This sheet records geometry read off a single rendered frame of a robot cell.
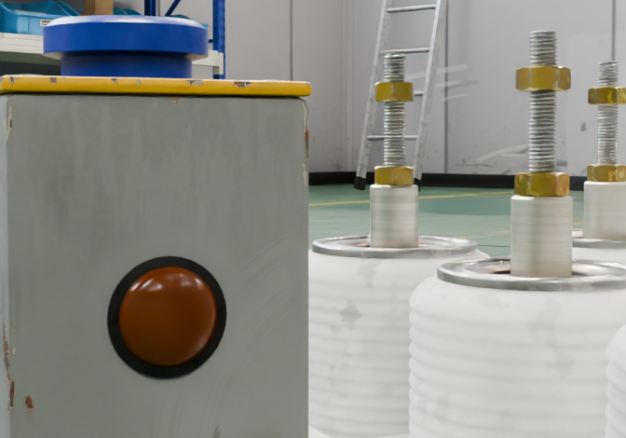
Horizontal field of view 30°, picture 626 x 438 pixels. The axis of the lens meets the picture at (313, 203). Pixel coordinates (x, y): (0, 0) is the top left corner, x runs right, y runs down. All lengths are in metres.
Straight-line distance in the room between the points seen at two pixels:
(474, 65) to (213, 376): 7.53
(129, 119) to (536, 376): 0.19
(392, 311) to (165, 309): 0.24
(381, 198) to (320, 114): 7.64
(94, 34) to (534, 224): 0.20
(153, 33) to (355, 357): 0.25
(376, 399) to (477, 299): 0.12
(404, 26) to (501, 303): 7.74
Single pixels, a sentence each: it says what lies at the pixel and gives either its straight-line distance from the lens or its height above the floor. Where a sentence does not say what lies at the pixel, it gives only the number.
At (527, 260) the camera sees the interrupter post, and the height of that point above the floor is 0.26.
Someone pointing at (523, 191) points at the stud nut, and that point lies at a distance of 0.43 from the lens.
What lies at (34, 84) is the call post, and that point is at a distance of 0.25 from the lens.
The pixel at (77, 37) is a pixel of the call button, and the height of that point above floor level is 0.32.
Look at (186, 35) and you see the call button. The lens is 0.28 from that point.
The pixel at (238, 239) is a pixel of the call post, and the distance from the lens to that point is 0.26.
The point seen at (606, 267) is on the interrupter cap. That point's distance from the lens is 0.45.
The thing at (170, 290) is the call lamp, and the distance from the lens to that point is 0.26.
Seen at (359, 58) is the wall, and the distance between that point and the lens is 8.34.
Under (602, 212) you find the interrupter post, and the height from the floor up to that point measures 0.27.
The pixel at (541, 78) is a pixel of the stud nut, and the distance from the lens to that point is 0.42.
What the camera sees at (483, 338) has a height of 0.24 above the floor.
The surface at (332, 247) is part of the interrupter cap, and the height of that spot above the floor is 0.25.
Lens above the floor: 0.30
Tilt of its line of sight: 3 degrees down
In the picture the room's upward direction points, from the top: straight up
